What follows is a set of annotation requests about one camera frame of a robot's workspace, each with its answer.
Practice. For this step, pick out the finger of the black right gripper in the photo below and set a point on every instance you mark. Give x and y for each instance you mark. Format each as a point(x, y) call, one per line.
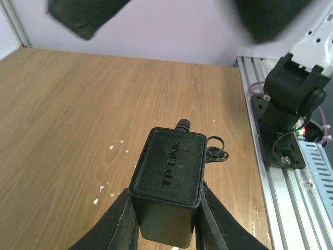
point(266, 19)
point(84, 17)

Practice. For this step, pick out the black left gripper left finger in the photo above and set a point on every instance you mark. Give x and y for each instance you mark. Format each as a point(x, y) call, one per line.
point(116, 229)

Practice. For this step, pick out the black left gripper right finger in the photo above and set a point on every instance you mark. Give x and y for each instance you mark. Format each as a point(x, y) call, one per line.
point(216, 228)

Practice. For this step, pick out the black wall adapter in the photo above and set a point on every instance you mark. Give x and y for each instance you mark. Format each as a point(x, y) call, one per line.
point(167, 184)

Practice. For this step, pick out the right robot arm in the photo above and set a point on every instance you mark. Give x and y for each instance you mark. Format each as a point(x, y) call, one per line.
point(295, 85)

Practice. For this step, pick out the aluminium front rail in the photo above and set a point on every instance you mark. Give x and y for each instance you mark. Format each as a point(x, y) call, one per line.
point(296, 214)

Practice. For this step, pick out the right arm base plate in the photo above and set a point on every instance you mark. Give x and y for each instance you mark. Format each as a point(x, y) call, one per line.
point(279, 150)

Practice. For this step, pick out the slotted cable duct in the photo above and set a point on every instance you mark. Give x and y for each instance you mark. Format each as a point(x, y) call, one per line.
point(320, 169)

